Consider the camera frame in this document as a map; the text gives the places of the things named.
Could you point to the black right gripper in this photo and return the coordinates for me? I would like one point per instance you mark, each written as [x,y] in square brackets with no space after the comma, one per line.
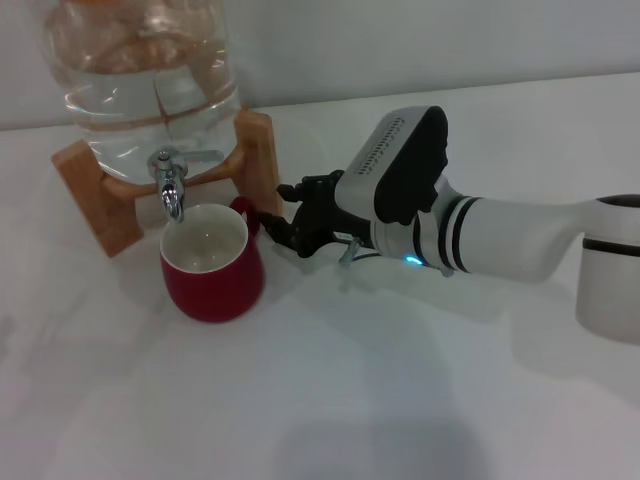
[325,220]

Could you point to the red ceramic cup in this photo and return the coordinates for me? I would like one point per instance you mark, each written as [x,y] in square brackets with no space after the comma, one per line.
[215,295]

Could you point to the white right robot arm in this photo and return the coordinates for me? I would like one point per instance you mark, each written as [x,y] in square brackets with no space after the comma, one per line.
[520,235]

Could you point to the chrome faucet tap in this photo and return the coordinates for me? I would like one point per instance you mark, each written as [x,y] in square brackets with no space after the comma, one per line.
[170,192]

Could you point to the wooden dispenser stand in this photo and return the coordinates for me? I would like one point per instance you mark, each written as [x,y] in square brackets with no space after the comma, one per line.
[260,165]

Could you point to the glass water dispenser jar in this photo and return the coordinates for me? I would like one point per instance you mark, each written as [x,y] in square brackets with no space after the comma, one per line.
[125,110]

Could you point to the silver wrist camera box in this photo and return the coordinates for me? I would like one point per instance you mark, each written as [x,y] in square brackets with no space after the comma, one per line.
[385,160]

